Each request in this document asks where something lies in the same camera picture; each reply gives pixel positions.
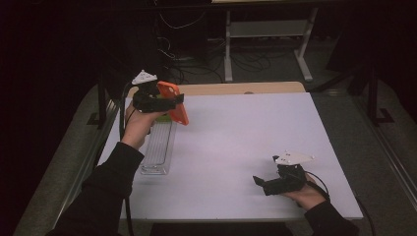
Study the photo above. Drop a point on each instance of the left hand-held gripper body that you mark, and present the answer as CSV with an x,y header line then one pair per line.
x,y
150,100

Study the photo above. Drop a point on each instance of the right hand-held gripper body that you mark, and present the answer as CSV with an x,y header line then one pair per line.
x,y
283,183

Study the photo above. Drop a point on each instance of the orange phone case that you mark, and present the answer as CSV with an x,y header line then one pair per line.
x,y
178,111

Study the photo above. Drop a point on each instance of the clear plastic tray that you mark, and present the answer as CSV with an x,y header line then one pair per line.
x,y
159,147

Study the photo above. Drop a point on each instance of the person's right hand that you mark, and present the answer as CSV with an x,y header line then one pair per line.
x,y
306,196

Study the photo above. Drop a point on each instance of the person's left hand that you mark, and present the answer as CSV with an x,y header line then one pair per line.
x,y
139,126

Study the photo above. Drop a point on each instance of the white table cover board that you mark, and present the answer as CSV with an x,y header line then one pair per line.
x,y
249,131

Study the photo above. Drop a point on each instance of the black metal stand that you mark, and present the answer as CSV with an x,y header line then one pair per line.
x,y
373,98
102,98

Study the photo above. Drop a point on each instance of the wooden table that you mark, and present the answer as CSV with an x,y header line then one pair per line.
x,y
229,88

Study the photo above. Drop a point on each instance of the metal floor rail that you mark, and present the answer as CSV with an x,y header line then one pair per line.
x,y
387,150
82,164

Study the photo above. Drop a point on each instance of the white metal desk frame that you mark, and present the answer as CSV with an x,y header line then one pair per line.
x,y
267,29

